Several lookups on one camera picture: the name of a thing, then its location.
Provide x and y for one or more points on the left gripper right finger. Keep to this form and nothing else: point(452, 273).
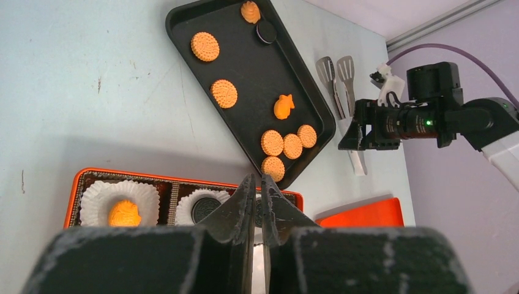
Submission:
point(302, 257)

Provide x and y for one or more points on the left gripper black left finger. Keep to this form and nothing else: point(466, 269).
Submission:
point(213, 256)

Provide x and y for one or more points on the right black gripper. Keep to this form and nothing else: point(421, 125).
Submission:
point(414, 108)

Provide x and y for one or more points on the black sandwich cookie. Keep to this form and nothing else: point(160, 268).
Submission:
point(258, 213)
point(266, 32)
point(203, 207)

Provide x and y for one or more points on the orange box lid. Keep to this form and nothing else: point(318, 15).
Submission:
point(383, 213)

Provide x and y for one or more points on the orange fish cookie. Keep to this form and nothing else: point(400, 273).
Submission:
point(283, 106)
point(124, 214)

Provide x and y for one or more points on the orange compartment box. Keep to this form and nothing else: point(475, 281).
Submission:
point(170, 189)

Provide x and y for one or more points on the round orange cookie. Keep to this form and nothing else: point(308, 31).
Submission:
point(224, 93)
point(307, 136)
point(272, 143)
point(205, 46)
point(274, 167)
point(292, 146)

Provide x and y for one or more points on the black cookie tray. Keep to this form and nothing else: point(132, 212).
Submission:
point(260, 73)

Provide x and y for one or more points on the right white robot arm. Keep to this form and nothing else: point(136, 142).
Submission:
point(490, 125)

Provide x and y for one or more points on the white paper cup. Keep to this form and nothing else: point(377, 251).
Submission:
point(184, 207)
point(100, 197)

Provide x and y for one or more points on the orange shell cookie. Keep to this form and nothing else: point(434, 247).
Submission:
point(250, 12)

